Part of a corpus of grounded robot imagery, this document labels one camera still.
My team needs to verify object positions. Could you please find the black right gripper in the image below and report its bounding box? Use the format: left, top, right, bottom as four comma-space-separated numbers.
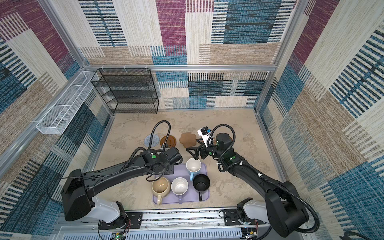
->
186, 137, 224, 161

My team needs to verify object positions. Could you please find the brown wooden round coaster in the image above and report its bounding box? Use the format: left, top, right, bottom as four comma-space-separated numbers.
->
160, 136, 177, 148

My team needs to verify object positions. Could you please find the white mug blue handle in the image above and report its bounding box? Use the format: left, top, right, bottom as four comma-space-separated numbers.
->
186, 158, 202, 182

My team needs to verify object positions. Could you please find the blue knitted round coaster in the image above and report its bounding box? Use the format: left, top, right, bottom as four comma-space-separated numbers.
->
145, 134, 160, 148

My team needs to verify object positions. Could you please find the beige mug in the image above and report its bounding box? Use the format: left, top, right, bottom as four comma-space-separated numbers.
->
152, 177, 171, 205

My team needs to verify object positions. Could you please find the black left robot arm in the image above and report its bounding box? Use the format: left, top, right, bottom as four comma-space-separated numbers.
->
61, 147, 183, 224

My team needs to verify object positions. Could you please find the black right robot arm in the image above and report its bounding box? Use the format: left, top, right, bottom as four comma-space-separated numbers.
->
187, 133, 320, 237

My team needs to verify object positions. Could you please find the black mug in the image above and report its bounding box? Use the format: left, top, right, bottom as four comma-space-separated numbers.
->
193, 174, 211, 202

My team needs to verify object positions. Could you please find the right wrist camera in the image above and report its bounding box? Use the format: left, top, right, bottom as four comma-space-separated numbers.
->
198, 127, 214, 148

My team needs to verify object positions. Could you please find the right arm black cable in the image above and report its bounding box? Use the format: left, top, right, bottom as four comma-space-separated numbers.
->
209, 123, 321, 234

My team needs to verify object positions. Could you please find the white mug purple handle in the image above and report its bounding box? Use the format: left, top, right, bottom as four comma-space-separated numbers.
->
171, 177, 189, 205

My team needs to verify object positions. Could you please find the aluminium front rail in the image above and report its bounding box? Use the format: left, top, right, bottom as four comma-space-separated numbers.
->
50, 207, 281, 240

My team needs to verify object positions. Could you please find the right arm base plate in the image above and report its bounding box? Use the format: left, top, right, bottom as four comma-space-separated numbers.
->
219, 209, 266, 226

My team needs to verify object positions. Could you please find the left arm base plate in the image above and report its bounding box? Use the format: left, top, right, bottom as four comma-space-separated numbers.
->
98, 212, 143, 230

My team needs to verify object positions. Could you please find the black wire shelf rack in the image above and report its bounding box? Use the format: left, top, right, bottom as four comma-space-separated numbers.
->
91, 68, 159, 114

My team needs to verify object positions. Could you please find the white wire mesh basket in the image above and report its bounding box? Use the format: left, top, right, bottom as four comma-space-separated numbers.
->
36, 71, 95, 135

